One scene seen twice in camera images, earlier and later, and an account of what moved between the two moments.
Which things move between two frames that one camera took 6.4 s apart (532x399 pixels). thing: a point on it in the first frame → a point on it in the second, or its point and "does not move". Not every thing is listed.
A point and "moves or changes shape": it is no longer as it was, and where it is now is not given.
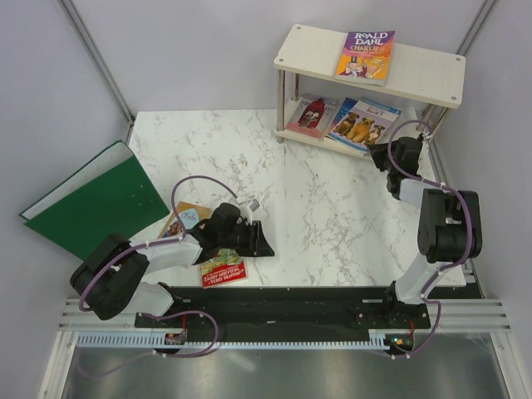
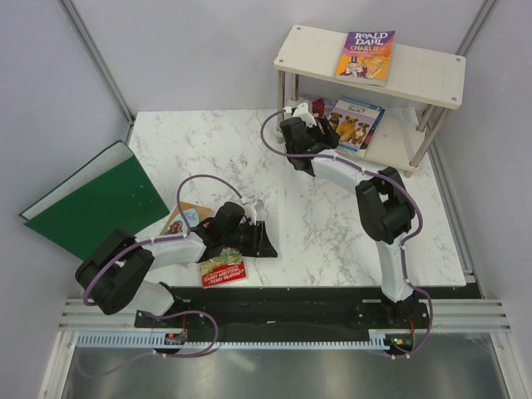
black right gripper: (377, 151) → (330, 138)
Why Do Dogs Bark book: (364, 123) moves or changes shape
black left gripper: (261, 246) does not move
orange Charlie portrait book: (190, 214) does not move
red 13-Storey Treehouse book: (226, 268) does not move
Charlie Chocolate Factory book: (366, 57) does not move
